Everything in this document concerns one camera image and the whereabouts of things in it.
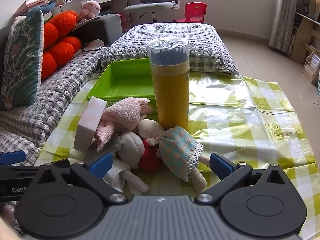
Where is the grey quilted sofa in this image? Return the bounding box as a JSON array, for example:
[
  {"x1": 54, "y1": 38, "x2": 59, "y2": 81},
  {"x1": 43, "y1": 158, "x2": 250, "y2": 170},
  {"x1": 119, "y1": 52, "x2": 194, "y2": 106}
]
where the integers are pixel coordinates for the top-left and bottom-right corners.
[{"x1": 0, "y1": 14, "x2": 123, "y2": 233}]

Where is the blue plush toy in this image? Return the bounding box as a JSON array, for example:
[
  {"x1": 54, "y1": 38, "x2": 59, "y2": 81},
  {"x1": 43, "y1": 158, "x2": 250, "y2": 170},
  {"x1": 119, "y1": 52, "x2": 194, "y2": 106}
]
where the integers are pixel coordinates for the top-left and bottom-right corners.
[{"x1": 26, "y1": 0, "x2": 65, "y2": 18}]

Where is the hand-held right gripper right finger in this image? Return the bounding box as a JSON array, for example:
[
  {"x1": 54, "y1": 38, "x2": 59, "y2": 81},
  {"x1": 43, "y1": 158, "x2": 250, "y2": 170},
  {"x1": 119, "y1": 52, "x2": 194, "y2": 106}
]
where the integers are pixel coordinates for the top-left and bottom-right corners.
[{"x1": 194, "y1": 152, "x2": 292, "y2": 205}]

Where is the small wooden rack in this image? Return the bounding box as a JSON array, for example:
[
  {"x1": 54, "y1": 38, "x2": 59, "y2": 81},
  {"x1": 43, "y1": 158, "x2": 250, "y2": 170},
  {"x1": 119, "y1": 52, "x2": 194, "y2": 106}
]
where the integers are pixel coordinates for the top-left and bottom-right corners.
[{"x1": 302, "y1": 51, "x2": 320, "y2": 84}]

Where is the wooden shelf unit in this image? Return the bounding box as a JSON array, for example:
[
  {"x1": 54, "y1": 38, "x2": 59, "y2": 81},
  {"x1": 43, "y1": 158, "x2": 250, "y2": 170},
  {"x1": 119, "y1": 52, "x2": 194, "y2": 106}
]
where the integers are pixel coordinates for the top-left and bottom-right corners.
[{"x1": 290, "y1": 0, "x2": 320, "y2": 63}]

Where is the beige doll with checkered dress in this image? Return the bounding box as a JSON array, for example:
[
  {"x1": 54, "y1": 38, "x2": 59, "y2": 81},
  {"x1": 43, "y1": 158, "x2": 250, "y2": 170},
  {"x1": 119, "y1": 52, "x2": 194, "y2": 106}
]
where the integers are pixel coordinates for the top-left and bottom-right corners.
[{"x1": 137, "y1": 119, "x2": 211, "y2": 192}]

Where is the beige curtain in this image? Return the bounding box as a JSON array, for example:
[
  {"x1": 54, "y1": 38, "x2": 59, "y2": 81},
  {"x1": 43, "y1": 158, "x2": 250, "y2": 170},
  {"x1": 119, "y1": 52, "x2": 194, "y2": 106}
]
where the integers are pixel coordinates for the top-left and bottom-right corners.
[{"x1": 269, "y1": 0, "x2": 306, "y2": 53}]

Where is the red and white santa plush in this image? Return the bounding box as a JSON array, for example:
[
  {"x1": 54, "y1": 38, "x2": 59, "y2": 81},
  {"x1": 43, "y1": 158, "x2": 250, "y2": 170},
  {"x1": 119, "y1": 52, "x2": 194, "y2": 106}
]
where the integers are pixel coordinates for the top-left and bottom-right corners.
[{"x1": 117, "y1": 131, "x2": 164, "y2": 172}]

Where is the white sponge block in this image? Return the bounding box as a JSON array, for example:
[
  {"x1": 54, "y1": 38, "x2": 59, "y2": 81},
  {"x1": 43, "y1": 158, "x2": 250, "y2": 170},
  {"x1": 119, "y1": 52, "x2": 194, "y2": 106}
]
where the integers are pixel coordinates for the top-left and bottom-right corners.
[{"x1": 73, "y1": 96, "x2": 108, "y2": 152}]

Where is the white cloth plush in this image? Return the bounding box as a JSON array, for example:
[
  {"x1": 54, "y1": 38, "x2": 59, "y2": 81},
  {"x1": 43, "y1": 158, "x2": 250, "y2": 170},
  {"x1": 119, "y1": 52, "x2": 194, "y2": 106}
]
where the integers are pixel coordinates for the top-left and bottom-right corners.
[{"x1": 104, "y1": 159, "x2": 149, "y2": 195}]

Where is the green plastic tray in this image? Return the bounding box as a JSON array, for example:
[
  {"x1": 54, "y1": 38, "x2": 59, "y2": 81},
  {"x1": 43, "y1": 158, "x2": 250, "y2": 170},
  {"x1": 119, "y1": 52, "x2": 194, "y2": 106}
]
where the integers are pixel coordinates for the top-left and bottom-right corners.
[{"x1": 87, "y1": 58, "x2": 157, "y2": 102}]

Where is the yellow canister with clear lid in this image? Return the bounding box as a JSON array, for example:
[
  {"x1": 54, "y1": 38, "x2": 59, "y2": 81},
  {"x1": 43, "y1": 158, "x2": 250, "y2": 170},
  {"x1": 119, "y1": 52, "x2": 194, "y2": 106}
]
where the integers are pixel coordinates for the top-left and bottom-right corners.
[{"x1": 147, "y1": 37, "x2": 190, "y2": 132}]

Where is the grey office chair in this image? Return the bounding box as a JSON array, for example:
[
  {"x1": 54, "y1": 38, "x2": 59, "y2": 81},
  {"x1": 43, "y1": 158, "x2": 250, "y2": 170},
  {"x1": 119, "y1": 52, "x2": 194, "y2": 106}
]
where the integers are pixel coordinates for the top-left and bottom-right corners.
[{"x1": 124, "y1": 0, "x2": 181, "y2": 24}]

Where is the red plastic child chair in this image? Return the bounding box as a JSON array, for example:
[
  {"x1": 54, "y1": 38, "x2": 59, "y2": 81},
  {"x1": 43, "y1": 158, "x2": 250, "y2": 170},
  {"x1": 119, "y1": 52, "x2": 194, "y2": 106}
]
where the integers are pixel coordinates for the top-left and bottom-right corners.
[{"x1": 173, "y1": 2, "x2": 207, "y2": 23}]

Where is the grey knitted cushion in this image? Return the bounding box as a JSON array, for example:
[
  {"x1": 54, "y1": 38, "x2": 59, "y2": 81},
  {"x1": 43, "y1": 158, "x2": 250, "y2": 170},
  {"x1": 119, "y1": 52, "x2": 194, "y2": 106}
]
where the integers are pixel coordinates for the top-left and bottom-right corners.
[{"x1": 100, "y1": 22, "x2": 240, "y2": 76}]

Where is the yellow-green checkered tablecloth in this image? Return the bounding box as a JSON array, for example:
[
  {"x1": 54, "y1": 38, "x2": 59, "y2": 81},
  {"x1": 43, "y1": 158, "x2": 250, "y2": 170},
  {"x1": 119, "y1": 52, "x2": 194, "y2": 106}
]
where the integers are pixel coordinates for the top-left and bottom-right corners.
[{"x1": 35, "y1": 74, "x2": 318, "y2": 238}]

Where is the flat board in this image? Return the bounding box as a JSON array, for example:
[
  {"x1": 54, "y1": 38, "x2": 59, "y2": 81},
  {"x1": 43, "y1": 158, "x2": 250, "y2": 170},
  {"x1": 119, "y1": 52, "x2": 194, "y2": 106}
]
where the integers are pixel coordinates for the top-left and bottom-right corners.
[{"x1": 71, "y1": 17, "x2": 101, "y2": 32}]

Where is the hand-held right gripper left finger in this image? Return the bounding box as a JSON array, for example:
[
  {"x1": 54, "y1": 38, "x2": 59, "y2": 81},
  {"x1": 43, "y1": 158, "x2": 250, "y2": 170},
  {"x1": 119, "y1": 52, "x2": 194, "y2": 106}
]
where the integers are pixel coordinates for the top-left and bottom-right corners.
[{"x1": 32, "y1": 152, "x2": 128, "y2": 205}]

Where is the pink plush bunny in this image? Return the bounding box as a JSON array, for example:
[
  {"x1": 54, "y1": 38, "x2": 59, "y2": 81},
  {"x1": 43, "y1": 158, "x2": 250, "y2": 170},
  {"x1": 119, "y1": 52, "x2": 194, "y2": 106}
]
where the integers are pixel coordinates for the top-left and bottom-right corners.
[{"x1": 94, "y1": 97, "x2": 154, "y2": 153}]

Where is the orange carrot plush pillow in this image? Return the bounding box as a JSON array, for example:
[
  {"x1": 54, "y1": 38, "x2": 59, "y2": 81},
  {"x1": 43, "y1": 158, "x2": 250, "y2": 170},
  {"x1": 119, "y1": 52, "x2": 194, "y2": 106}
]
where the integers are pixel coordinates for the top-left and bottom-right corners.
[{"x1": 40, "y1": 10, "x2": 82, "y2": 81}]

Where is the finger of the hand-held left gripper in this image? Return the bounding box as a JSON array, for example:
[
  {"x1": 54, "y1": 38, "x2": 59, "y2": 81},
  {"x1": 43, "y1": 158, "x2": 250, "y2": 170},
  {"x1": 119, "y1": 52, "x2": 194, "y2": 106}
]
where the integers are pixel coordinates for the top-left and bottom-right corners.
[{"x1": 0, "y1": 151, "x2": 40, "y2": 178}]

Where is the teal pillow with tree print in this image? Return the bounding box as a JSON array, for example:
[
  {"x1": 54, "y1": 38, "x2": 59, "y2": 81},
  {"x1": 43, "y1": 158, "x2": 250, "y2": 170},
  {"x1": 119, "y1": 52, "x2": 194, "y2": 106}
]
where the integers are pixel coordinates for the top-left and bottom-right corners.
[{"x1": 0, "y1": 10, "x2": 45, "y2": 110}]

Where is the pink plush toy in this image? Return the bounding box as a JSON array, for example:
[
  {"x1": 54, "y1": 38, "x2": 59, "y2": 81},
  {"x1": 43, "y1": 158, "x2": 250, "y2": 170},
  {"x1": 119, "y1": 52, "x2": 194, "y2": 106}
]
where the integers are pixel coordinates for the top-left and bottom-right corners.
[{"x1": 77, "y1": 0, "x2": 101, "y2": 22}]

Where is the white paper sheet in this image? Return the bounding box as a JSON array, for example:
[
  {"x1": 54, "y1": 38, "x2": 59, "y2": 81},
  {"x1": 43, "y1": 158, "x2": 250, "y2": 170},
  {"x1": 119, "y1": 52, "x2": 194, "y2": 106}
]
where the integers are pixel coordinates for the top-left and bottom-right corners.
[{"x1": 82, "y1": 39, "x2": 105, "y2": 52}]

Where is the person's left hand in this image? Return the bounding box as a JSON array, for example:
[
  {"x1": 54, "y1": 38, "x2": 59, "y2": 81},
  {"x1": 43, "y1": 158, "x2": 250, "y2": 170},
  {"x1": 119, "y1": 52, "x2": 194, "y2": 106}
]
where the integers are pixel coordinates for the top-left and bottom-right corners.
[{"x1": 0, "y1": 203, "x2": 13, "y2": 227}]

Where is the pink box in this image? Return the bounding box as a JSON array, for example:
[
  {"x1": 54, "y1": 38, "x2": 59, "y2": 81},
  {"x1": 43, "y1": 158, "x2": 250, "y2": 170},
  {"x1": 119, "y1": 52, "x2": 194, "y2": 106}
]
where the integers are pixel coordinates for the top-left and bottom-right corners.
[{"x1": 19, "y1": 0, "x2": 48, "y2": 15}]

